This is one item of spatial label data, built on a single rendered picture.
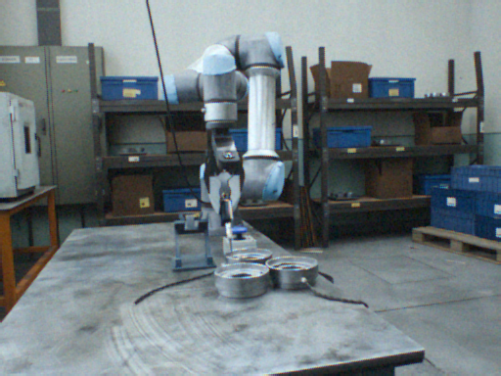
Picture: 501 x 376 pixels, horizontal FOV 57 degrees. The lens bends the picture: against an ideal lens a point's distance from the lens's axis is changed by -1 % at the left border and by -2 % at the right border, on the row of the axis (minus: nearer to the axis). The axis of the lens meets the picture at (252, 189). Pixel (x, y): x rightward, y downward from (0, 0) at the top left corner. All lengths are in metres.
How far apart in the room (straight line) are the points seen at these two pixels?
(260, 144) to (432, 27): 4.86
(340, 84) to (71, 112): 2.62
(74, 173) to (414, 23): 4.12
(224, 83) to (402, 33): 4.93
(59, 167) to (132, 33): 1.53
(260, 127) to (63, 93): 3.47
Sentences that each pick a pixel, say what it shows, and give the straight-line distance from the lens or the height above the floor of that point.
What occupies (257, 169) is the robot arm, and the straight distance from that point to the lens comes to 1.41.
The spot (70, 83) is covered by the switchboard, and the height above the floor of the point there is 1.70.
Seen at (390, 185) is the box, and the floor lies 0.59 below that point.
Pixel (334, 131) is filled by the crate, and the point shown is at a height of 1.17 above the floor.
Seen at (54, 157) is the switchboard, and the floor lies 1.01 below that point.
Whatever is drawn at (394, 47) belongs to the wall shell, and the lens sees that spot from 5.83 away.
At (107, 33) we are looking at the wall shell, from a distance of 5.06.
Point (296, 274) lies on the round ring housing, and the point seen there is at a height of 0.83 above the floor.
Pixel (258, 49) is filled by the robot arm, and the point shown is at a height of 1.37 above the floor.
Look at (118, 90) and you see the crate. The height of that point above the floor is 1.60.
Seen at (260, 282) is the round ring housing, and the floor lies 0.83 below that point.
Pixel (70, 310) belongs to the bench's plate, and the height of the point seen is 0.80.
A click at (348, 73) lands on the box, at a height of 1.75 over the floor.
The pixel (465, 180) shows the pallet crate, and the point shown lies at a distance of 4.84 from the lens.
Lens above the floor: 1.08
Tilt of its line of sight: 6 degrees down
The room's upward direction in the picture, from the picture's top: 2 degrees counter-clockwise
